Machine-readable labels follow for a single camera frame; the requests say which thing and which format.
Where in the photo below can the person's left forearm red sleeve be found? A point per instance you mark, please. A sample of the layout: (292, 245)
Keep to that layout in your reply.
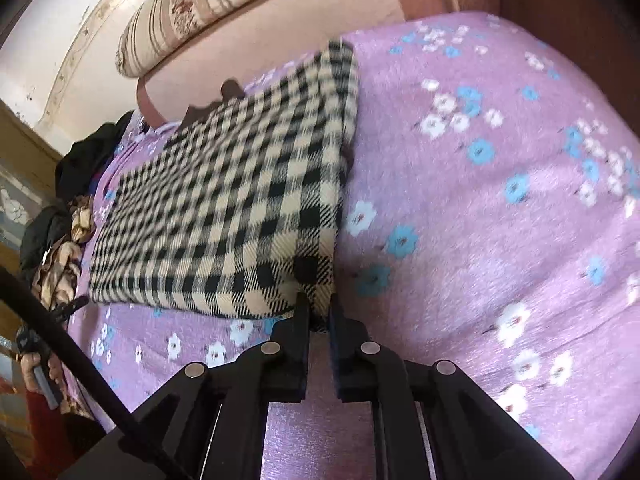
(47, 425)

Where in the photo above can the person's left hand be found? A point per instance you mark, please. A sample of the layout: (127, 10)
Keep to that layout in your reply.
(30, 370)

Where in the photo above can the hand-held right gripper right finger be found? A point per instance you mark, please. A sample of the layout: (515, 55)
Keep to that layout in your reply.
(336, 330)

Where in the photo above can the beige and brown patterned cloth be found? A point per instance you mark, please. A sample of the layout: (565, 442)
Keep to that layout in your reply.
(60, 265)

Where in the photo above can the dark grey garment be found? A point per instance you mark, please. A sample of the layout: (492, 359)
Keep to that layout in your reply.
(40, 235)

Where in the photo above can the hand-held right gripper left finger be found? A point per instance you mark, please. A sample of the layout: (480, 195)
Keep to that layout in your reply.
(300, 325)

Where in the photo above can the brown sofa armrest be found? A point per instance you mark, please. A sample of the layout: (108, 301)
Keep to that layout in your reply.
(550, 10)

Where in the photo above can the wooden cabinet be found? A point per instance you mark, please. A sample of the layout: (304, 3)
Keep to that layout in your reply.
(25, 135)

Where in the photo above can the black clothing pile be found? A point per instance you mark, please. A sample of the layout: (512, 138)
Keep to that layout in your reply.
(85, 160)

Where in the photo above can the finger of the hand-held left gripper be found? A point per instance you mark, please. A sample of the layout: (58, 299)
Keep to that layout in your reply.
(72, 306)

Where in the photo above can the striped beige pillow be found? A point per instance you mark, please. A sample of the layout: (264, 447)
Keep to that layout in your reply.
(200, 0)

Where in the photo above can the black and beige checked coat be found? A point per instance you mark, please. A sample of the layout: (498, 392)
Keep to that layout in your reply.
(225, 200)

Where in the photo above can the purple floral blanket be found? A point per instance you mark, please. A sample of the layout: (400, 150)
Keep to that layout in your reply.
(475, 260)

